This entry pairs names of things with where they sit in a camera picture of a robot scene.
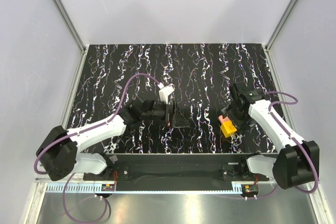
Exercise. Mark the right aluminium frame post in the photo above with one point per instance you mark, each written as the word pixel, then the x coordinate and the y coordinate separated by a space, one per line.
pixel 280 25

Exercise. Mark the yellow socket cube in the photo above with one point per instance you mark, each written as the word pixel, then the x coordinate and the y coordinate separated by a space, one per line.
pixel 228 129

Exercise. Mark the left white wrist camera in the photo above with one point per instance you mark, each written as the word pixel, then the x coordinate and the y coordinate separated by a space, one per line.
pixel 165 92

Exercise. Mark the pink plug adapter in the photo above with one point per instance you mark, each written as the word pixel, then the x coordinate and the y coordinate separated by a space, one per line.
pixel 224 120

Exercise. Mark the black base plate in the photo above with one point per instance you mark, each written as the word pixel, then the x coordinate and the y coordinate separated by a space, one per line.
pixel 177 172

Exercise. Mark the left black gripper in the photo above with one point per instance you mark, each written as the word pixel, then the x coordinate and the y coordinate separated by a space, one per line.
pixel 175 118

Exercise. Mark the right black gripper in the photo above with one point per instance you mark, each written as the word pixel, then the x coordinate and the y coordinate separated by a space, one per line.
pixel 241 126

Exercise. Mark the aluminium frame post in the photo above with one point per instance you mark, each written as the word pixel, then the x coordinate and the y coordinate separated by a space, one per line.
pixel 280 25
pixel 69 24

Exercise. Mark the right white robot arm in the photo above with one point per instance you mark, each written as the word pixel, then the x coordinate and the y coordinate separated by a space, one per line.
pixel 297 162

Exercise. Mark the slotted cable duct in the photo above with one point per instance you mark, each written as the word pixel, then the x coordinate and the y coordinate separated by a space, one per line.
pixel 80 188

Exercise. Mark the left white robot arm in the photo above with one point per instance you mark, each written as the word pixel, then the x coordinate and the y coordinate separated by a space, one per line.
pixel 61 153

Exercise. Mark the left aluminium frame post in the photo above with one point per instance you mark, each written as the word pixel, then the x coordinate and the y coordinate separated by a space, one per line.
pixel 69 24

